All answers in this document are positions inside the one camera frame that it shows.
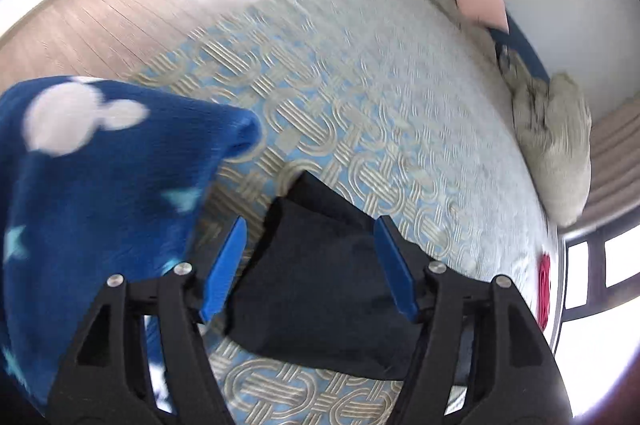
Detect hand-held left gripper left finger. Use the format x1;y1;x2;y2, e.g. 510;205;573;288
47;216;248;425

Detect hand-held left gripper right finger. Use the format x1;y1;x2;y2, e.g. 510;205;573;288
374;215;573;425

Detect black pants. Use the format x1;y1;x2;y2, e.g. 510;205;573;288
220;170;476;383

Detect blue fleece blanket white prints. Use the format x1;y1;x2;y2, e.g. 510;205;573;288
0;75;261;416

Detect red folded cloth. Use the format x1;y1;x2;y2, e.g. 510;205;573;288
536;253;552;331

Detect bed with patterned bedspread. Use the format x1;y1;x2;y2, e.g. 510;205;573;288
120;0;566;425

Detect large grey patterned pillow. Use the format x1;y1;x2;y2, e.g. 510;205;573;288
500;50;593;228

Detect beige curtain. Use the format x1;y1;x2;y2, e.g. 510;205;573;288
585;105;640;226

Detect dark window frame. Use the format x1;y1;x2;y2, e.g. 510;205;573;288
560;210;640;321

